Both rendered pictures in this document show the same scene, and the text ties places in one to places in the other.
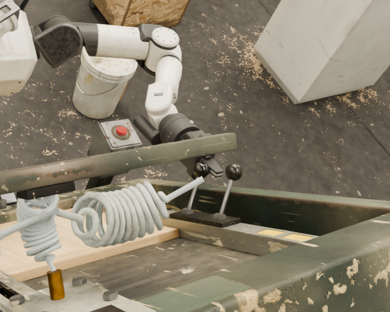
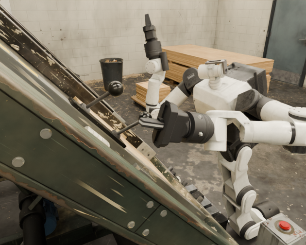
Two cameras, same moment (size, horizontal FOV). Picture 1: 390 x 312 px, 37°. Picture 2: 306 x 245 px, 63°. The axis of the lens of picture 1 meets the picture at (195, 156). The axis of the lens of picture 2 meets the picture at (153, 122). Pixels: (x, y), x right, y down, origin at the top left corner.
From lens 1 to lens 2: 150 cm
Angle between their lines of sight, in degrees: 89
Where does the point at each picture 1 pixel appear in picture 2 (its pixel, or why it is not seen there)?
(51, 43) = (241, 98)
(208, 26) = not seen: outside the picture
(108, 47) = (266, 112)
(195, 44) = not seen: outside the picture
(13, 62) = (215, 96)
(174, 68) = (274, 123)
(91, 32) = (265, 100)
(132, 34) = (287, 108)
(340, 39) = not seen: outside the picture
